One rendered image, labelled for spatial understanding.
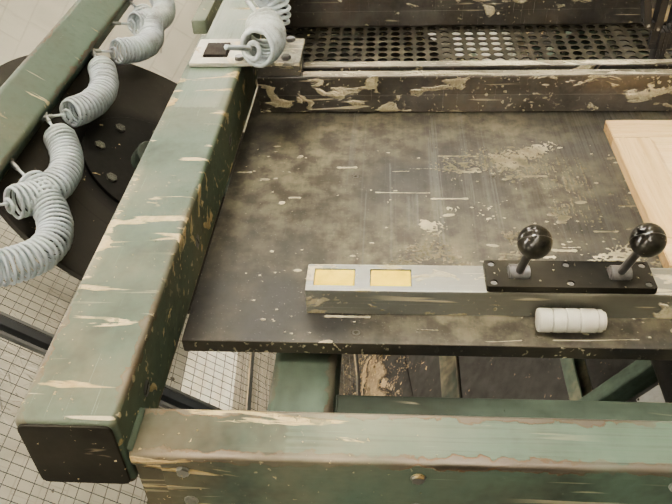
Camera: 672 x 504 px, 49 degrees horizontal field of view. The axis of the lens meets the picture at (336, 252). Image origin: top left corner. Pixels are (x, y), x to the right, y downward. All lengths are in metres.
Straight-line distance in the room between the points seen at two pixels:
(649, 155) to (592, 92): 0.18
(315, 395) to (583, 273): 0.36
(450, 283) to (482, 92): 0.50
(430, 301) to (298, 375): 0.18
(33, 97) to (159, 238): 0.83
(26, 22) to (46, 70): 5.04
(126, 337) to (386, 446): 0.29
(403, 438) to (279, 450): 0.12
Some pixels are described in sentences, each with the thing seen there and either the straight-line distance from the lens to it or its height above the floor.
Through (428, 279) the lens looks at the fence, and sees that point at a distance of 0.91.
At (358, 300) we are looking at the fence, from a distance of 0.91.
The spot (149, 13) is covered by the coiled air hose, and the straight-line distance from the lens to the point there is 2.14.
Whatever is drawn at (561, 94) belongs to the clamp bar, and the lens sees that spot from 1.35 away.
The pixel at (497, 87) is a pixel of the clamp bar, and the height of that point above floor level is 1.45.
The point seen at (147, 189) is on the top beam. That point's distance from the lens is 1.01.
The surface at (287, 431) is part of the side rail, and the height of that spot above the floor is 1.68.
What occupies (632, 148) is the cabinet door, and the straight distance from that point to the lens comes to 1.26.
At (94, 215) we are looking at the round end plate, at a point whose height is 1.92.
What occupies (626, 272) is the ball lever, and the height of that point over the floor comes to 1.37.
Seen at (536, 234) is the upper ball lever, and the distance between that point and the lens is 0.81.
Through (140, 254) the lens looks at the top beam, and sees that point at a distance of 0.90.
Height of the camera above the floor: 1.95
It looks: 19 degrees down
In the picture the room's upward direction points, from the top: 61 degrees counter-clockwise
